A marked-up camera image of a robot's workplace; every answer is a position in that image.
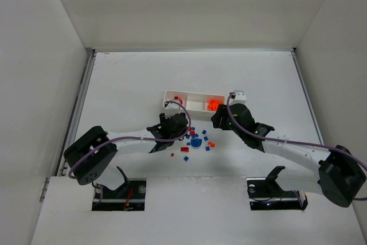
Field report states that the large orange round lego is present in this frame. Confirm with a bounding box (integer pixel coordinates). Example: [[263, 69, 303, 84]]
[[208, 99, 223, 111]]

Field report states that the white three-compartment tray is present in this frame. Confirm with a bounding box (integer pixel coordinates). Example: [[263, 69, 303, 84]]
[[163, 91, 225, 119]]

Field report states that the large blue round lego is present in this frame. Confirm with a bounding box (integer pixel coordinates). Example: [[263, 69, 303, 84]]
[[190, 138, 202, 149]]

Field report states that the large red round lego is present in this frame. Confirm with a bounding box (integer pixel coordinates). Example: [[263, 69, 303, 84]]
[[174, 96, 183, 104]]

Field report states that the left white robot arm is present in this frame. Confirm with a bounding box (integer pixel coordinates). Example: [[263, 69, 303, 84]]
[[64, 112, 191, 190]]

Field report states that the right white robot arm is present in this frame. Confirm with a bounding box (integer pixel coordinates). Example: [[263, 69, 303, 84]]
[[210, 103, 366, 208]]

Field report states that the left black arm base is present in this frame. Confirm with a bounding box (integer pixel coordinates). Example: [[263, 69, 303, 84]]
[[91, 166, 146, 212]]

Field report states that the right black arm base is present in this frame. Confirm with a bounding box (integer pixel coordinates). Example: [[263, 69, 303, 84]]
[[247, 166, 309, 211]]

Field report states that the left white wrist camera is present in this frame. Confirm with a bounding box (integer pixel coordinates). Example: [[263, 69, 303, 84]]
[[163, 100, 180, 118]]

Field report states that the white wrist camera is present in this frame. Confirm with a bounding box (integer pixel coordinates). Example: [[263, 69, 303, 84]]
[[231, 90, 247, 104], [163, 100, 180, 118]]

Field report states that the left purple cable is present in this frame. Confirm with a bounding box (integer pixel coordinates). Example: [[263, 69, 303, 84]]
[[68, 100, 192, 179]]

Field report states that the purple cable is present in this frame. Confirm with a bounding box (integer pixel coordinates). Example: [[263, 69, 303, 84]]
[[68, 100, 192, 179], [226, 92, 367, 201]]

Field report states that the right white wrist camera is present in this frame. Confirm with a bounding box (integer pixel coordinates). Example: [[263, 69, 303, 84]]
[[231, 90, 247, 104]]

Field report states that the right metal rail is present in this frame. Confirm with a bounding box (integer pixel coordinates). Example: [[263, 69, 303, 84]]
[[291, 48, 325, 145]]

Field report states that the metal rail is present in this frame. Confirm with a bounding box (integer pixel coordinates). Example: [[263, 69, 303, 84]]
[[291, 48, 325, 145], [53, 48, 96, 176]]

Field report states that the left metal rail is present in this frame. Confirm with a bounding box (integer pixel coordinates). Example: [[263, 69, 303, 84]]
[[53, 48, 96, 176]]

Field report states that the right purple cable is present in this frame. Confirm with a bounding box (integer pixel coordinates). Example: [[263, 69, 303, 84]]
[[226, 92, 367, 201]]

